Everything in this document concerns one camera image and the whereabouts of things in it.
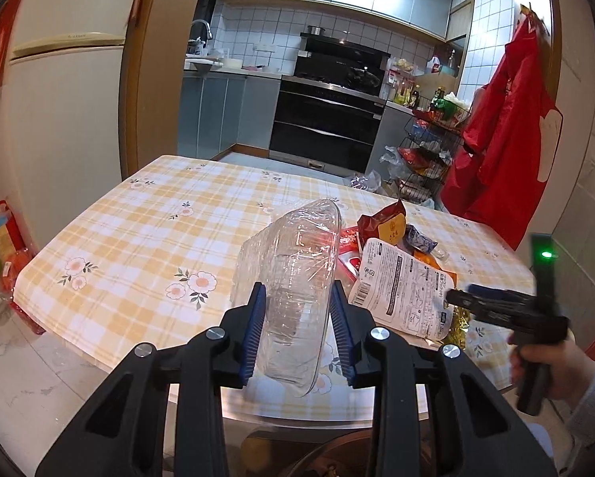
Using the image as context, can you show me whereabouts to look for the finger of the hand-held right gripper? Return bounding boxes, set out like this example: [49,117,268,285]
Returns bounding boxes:
[447,291,530,323]
[469,284,533,305]

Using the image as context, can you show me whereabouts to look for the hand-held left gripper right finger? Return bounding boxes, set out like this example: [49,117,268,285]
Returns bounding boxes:
[327,282,559,477]

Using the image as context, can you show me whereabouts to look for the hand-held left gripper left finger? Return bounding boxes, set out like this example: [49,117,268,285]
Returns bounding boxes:
[35,282,267,477]

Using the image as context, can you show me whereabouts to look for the gold wrapper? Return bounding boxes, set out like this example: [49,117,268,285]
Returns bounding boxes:
[439,305,472,356]

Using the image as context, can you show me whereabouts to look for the white printed packet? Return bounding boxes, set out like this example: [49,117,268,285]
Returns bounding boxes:
[350,237,458,343]

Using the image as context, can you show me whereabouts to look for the clear plastic container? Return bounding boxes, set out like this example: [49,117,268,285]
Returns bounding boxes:
[230,198,345,398]

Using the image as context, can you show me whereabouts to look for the round metal bin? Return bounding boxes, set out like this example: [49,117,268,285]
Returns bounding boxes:
[242,427,379,477]

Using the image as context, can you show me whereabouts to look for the person's right hand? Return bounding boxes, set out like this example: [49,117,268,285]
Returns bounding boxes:
[509,334,595,402]

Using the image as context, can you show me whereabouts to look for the red packet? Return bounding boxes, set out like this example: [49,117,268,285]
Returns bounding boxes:
[336,226,365,286]

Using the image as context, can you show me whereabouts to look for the orange wrapper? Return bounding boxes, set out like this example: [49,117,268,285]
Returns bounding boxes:
[413,248,450,271]

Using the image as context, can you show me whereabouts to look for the small blue wrapper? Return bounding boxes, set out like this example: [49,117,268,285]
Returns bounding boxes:
[404,223,438,255]

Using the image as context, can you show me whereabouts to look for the orange red snack bag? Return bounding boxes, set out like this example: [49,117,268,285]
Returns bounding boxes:
[357,199,408,254]

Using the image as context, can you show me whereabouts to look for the yellow checked tablecloth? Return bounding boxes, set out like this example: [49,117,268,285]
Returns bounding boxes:
[14,155,537,418]

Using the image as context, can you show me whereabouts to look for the clear plastic bag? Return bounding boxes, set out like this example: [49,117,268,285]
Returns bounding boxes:
[344,169,384,194]

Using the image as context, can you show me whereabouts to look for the red hanging apron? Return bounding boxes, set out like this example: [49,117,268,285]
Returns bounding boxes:
[439,7,563,252]

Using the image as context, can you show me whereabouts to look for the black built-in oven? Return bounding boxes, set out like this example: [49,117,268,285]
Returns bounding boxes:
[269,76,388,172]

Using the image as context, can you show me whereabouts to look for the grey lower cabinets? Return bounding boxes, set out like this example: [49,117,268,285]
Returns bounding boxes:
[178,70,281,158]

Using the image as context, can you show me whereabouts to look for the red plastic bag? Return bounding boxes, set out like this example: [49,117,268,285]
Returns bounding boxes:
[4,248,47,335]

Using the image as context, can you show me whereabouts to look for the black wok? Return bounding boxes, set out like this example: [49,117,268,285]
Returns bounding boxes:
[347,64,381,86]

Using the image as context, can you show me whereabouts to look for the black range hood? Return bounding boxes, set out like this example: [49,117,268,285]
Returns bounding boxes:
[295,32,393,85]

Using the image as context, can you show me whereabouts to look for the cream refrigerator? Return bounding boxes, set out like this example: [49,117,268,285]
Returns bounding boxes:
[2,0,144,249]

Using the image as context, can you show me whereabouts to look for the chrome faucet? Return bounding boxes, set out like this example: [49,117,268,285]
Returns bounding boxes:
[190,19,214,43]

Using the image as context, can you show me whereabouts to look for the black wire storage rack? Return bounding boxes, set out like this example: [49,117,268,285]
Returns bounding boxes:
[397,104,470,204]

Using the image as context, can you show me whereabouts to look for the red paper wall decoration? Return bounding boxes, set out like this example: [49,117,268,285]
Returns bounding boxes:
[0,0,26,93]

